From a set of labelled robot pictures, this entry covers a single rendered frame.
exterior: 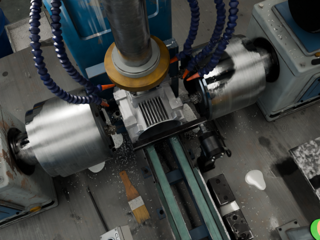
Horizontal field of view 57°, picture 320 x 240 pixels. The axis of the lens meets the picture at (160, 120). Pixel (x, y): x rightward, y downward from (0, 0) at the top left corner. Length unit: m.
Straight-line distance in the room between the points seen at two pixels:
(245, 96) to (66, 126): 0.54
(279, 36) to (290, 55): 0.07
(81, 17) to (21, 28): 1.37
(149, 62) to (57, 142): 0.34
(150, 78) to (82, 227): 0.63
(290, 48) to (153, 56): 0.43
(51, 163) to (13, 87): 0.64
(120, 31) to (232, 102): 0.43
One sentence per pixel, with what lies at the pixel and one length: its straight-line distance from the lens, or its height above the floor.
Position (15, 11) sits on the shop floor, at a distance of 3.03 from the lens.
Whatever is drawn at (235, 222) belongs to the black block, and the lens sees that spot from 1.07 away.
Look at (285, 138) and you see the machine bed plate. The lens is 1.25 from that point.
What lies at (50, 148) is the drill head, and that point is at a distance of 0.89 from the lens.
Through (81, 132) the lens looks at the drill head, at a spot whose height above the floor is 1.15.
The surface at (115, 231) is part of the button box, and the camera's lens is 0.85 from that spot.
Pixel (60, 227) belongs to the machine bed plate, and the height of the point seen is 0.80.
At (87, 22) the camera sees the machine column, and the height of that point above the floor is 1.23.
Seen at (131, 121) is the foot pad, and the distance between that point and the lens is 0.92.
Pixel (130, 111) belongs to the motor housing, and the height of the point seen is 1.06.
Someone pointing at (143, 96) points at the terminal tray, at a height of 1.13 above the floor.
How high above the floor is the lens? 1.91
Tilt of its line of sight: 66 degrees down
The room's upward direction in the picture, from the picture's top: 8 degrees counter-clockwise
